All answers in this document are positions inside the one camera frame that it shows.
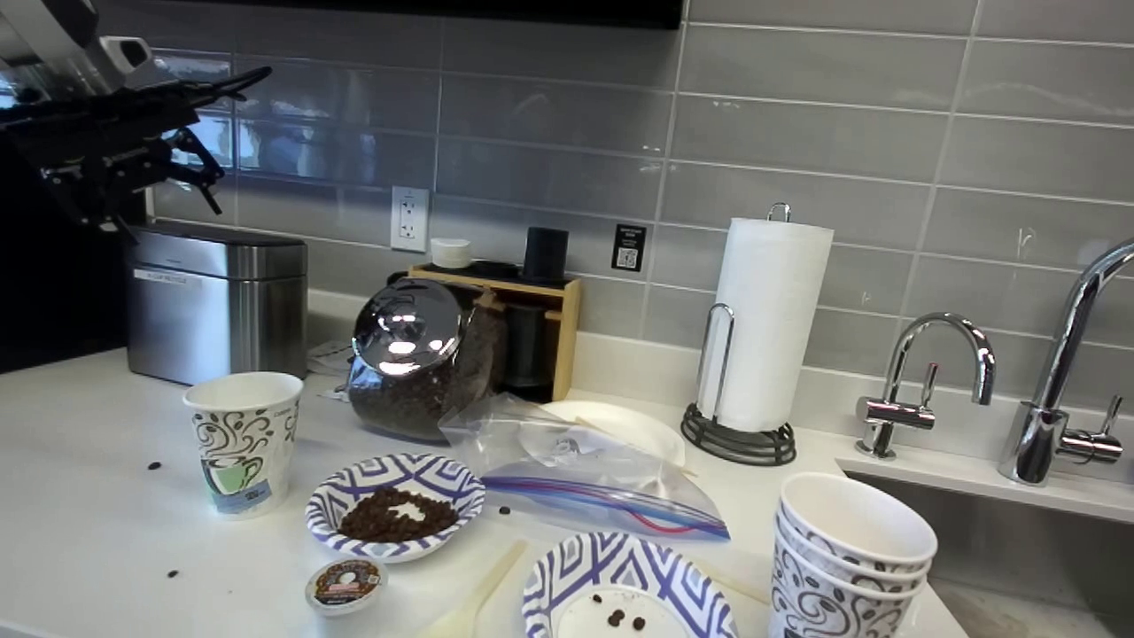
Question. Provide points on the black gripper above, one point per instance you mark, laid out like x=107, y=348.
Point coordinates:
x=94, y=147

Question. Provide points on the silver steel lidded bin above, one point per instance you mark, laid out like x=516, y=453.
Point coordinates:
x=213, y=311

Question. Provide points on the coffee pod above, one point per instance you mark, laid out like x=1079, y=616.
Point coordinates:
x=346, y=583

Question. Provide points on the coffee bean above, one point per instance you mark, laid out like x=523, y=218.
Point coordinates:
x=153, y=465
x=171, y=576
x=502, y=510
x=615, y=616
x=640, y=621

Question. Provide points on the glass jar of coffee beans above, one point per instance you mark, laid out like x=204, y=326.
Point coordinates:
x=412, y=410

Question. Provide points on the pile of coffee grounds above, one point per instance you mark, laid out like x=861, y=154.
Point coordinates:
x=376, y=518

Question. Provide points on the black appliance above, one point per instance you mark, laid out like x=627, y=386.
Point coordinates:
x=56, y=295

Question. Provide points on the chrome jar lid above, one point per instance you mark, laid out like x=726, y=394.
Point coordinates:
x=407, y=324

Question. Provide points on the small white cup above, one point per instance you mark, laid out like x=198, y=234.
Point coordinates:
x=447, y=252

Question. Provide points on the dark overhead cabinet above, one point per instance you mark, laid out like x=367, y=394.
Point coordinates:
x=473, y=9

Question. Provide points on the black cylinder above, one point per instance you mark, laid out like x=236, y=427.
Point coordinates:
x=543, y=252

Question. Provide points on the blue patterned paper plate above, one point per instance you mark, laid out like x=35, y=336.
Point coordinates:
x=452, y=471
x=615, y=568

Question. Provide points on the wooden holder box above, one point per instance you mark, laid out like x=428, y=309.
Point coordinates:
x=567, y=342

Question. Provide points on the clear zip plastic bag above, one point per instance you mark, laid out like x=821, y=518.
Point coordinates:
x=589, y=482

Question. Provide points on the white paper towel roll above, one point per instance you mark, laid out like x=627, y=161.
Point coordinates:
x=766, y=321

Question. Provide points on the stacked patterned paper cup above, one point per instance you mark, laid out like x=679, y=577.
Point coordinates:
x=854, y=518
x=828, y=608
x=789, y=553

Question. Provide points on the small chrome faucet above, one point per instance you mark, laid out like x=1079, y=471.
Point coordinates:
x=899, y=413

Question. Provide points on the tall chrome faucet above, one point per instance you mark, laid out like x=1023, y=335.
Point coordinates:
x=1038, y=437

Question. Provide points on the steel sink basin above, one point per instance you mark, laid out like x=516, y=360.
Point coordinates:
x=1030, y=553

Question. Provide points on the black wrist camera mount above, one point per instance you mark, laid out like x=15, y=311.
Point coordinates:
x=143, y=108

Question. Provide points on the white wall outlet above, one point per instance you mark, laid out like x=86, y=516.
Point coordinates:
x=407, y=218

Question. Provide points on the black wall switch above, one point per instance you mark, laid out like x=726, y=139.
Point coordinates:
x=627, y=245

